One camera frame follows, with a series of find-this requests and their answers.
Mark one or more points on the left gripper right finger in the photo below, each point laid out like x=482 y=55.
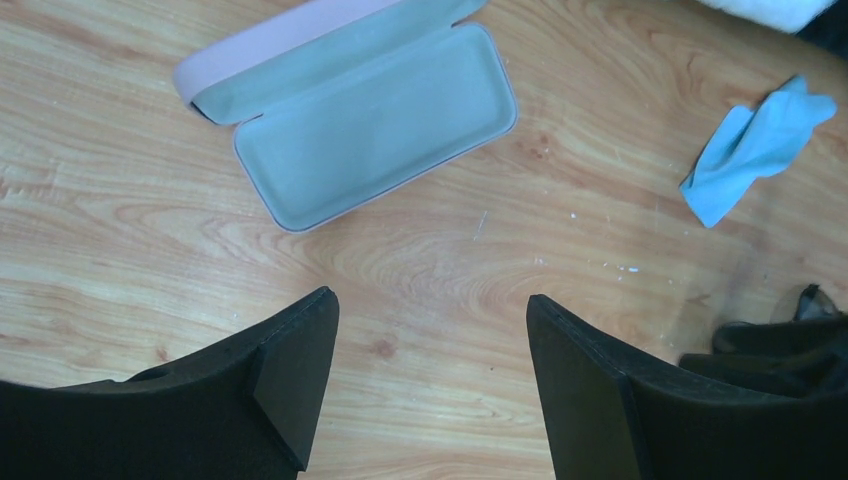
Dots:
x=613 y=411

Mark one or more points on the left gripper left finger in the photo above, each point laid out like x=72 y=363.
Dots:
x=245 y=407

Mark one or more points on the dark aviator sunglasses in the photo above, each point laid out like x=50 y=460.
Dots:
x=803 y=357

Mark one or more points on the blue lens cloth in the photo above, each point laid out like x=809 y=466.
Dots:
x=750 y=144

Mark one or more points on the pink glasses case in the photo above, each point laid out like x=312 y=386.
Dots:
x=335 y=103

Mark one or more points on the black white checkered pillow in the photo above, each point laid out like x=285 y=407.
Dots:
x=822 y=23

